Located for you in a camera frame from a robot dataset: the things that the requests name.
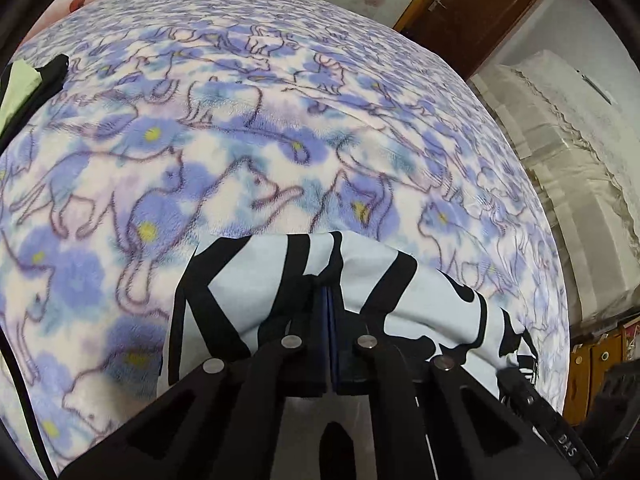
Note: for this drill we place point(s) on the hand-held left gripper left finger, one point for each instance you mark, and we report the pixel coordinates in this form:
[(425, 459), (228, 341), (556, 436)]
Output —
[(312, 355)]

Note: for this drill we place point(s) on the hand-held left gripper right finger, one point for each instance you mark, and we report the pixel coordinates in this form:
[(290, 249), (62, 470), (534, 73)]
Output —
[(345, 360)]

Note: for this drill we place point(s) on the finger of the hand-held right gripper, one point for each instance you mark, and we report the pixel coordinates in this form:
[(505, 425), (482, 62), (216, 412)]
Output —
[(540, 410)]

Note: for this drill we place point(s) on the black and white printed jacket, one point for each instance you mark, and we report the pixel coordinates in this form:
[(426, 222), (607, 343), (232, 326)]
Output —
[(365, 270)]

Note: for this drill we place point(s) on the wooden drawer cabinet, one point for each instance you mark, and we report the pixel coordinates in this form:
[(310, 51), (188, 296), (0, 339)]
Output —
[(597, 360)]

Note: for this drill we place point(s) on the beige cloth covered furniture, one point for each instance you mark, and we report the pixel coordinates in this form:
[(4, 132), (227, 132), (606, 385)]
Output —
[(575, 200)]

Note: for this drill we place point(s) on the white lace cloth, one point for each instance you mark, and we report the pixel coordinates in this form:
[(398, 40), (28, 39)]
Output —
[(565, 90)]

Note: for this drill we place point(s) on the brown wooden door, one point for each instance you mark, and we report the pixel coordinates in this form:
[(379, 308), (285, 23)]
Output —
[(475, 15)]

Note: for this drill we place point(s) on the folded yellow-green garment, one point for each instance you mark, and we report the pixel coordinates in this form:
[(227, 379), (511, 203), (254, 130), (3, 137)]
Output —
[(17, 90)]

